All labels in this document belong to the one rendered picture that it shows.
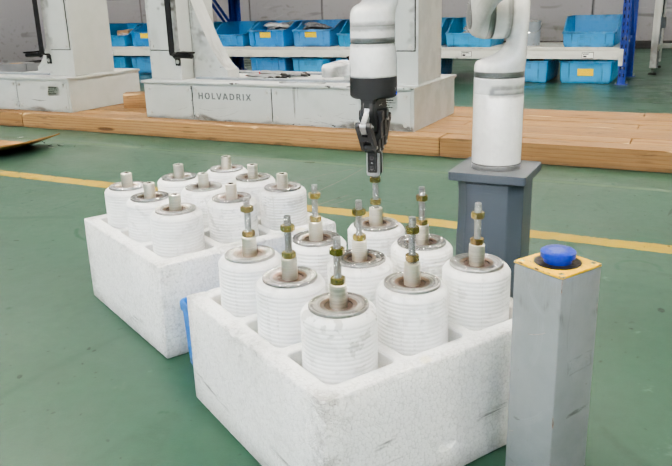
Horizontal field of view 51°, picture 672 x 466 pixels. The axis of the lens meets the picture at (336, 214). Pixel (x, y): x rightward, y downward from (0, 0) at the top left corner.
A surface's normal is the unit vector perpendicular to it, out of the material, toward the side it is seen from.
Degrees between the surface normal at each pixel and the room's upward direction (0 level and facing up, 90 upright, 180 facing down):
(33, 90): 90
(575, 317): 90
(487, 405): 90
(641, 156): 90
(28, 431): 0
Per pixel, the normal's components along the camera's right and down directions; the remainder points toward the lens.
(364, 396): 0.56, 0.22
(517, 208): 0.32, 0.26
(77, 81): 0.89, 0.11
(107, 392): -0.03, -0.96
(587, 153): -0.45, 0.27
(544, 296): -0.83, 0.18
